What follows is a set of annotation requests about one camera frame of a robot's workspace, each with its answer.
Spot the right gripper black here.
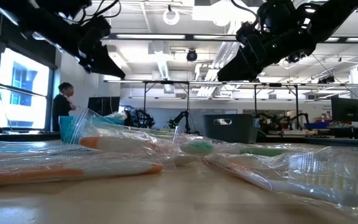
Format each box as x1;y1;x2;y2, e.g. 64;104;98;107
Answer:
218;0;318;82

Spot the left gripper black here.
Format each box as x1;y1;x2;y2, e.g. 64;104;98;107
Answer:
73;18;126;79

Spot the green toothbrush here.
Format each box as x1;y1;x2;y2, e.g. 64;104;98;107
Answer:
126;123;198;138
180;138;307;158

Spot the black monitor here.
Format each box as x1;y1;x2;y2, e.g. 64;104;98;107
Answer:
331;96;358;123
87;96;120;116

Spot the person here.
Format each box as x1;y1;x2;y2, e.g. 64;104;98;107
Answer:
52;82;76;132

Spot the dark grey plastic bin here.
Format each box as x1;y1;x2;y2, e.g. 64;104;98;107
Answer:
203;113;260;144

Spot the teal plastic bin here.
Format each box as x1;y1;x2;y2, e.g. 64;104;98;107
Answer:
59;115;126;144

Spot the blue background crate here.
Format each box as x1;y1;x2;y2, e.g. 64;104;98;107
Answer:
305;121;331;130

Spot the background dark table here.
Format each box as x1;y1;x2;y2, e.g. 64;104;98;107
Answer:
259;126;358;149

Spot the teal plastic lid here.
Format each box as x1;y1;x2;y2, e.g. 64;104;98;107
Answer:
0;141;85;156

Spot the black rig frame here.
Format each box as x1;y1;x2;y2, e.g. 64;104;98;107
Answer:
141;80;192;131
228;82;301;131

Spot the silver ceiling duct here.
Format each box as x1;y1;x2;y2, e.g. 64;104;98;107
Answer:
156;51;171;80

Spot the black window frame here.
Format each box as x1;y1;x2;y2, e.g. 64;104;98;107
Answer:
0;46;57;131

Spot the white ring light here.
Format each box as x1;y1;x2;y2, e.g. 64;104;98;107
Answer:
162;8;180;26

